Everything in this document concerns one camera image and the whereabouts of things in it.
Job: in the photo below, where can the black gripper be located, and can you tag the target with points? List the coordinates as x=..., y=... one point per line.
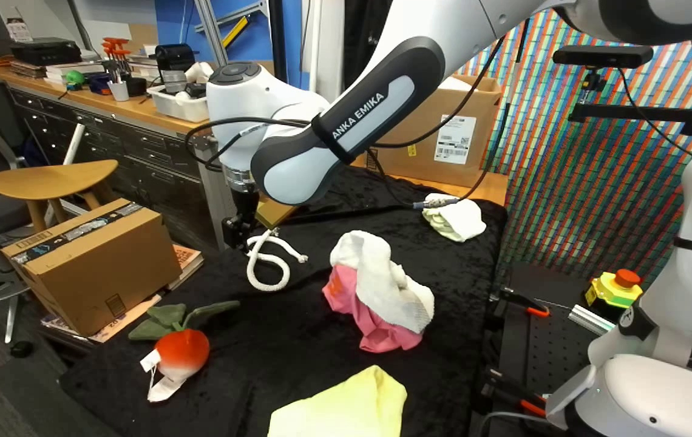
x=249, y=202

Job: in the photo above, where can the plush radish toy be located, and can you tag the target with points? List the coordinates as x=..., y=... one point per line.
x=180, y=356

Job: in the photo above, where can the white Franka Panda arm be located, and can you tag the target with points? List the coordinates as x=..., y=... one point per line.
x=377, y=105

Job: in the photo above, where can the black velvet tablecloth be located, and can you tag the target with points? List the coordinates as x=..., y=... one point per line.
x=298, y=364

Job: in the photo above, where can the white plastic bin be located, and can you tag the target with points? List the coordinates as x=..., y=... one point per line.
x=175, y=105

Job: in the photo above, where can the cardboard box with black tape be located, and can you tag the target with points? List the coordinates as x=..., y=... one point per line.
x=90, y=267

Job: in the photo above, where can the pink cloth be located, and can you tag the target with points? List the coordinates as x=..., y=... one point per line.
x=377, y=337

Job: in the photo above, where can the wooden-top workbench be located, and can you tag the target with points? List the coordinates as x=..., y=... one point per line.
x=118, y=105

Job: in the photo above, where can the black vertical pole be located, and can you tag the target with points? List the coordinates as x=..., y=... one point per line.
x=281, y=39

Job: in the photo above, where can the wooden stool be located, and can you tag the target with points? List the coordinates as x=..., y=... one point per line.
x=55, y=180

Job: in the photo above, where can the yellow cloth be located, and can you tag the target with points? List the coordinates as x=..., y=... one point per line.
x=345, y=408

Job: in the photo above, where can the silver metal pole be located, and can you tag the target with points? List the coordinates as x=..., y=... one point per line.
x=213, y=33

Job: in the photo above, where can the cream folded cloth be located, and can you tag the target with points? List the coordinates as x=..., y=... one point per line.
x=458, y=220

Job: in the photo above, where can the small green object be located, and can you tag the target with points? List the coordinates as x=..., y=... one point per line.
x=73, y=78

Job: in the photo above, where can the orange wooden board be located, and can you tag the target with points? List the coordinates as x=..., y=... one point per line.
x=482, y=187

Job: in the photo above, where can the black flat case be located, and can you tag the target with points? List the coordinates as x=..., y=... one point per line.
x=44, y=53

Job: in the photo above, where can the colourful striped backdrop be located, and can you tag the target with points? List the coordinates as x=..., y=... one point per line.
x=588, y=202

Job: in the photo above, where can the silver metal cylinder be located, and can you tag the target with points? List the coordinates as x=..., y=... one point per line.
x=590, y=318

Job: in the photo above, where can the yellow red emergency stop button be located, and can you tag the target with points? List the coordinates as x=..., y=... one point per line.
x=612, y=290

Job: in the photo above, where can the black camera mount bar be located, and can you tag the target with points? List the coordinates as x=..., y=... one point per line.
x=636, y=113

